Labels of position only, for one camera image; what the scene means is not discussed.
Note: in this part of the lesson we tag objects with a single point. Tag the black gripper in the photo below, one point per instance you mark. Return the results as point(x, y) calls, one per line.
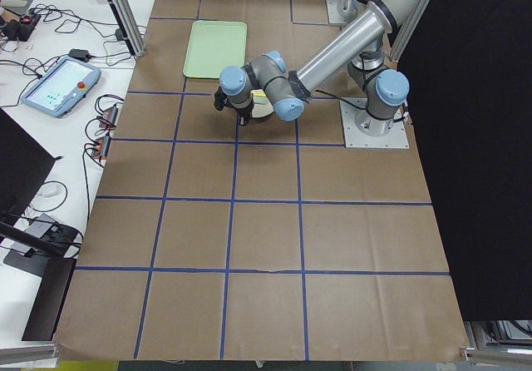
point(242, 111)

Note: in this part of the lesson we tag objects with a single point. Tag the white round plate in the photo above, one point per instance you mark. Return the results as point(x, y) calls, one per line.
point(262, 106)

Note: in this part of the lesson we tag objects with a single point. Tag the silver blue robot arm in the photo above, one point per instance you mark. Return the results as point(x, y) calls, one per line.
point(288, 91)

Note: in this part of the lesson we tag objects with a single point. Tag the light green tray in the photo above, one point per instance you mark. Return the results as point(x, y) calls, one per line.
point(214, 45)

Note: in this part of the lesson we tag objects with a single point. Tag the orange black adapter box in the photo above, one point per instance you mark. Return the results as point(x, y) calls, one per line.
point(107, 119)

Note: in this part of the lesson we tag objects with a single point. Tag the black power adapter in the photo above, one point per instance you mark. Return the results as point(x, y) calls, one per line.
point(80, 54)

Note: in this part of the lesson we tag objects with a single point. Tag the blue teach pendant tablet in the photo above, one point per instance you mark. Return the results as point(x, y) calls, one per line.
point(62, 87)

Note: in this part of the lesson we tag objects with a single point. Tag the black monitor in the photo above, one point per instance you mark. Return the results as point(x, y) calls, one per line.
point(25, 165)

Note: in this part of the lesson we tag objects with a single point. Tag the black curtain panel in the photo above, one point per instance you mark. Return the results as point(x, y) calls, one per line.
point(469, 65)

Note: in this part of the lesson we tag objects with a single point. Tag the black power strip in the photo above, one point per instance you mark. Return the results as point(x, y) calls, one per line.
point(20, 29)

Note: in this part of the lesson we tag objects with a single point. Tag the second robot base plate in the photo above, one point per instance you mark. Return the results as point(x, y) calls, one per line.
point(342, 12)

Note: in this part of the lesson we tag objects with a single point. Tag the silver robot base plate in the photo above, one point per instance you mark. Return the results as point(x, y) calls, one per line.
point(361, 131)

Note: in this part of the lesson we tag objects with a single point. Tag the aluminium frame post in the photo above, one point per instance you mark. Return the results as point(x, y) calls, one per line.
point(131, 34)

